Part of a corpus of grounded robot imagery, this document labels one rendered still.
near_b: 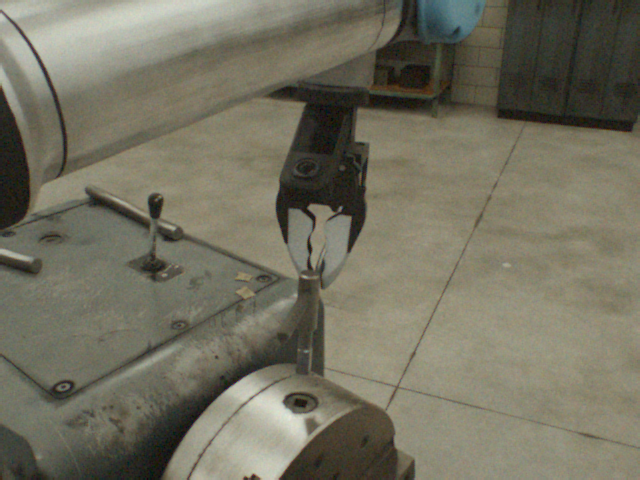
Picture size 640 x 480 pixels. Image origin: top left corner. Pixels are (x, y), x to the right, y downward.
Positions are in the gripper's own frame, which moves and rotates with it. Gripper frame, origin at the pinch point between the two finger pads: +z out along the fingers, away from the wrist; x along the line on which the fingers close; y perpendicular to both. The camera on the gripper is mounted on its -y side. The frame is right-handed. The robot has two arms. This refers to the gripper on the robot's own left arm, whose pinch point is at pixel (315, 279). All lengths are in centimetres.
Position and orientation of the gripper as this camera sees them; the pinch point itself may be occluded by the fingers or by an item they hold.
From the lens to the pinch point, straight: 69.1
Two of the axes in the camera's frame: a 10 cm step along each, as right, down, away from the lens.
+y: 2.2, -3.5, 9.1
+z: -0.7, 9.3, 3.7
